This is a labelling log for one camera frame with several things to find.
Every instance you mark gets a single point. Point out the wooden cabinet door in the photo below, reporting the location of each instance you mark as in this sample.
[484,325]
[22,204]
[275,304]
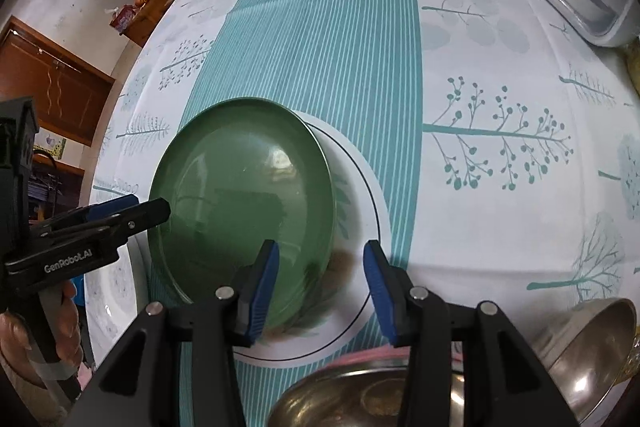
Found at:
[55,77]

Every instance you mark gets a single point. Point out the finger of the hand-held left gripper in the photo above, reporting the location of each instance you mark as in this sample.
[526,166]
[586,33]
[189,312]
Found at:
[115,206]
[147,216]

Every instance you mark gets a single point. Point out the teal tree print tablecloth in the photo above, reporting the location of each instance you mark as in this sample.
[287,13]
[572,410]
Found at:
[500,82]

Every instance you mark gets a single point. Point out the wooden sideboard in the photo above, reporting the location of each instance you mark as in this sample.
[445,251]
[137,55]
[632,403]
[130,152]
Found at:
[150,19]

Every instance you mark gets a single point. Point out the colourful wall sticker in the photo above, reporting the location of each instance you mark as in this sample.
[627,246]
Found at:
[54,147]

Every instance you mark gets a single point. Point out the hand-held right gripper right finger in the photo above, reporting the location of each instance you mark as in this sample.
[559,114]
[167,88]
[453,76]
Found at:
[377,292]

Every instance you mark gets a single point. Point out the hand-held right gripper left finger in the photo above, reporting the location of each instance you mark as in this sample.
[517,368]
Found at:
[260,297]

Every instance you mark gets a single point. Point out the person's left hand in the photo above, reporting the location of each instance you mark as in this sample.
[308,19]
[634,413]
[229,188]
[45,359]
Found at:
[71,332]

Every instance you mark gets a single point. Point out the green plate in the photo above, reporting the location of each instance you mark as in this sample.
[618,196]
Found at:
[240,187]

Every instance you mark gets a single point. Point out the pink box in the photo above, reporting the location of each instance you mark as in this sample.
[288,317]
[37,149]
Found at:
[123,18]

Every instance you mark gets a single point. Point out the yellow object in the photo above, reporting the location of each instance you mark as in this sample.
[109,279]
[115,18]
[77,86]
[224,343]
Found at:
[633,69]

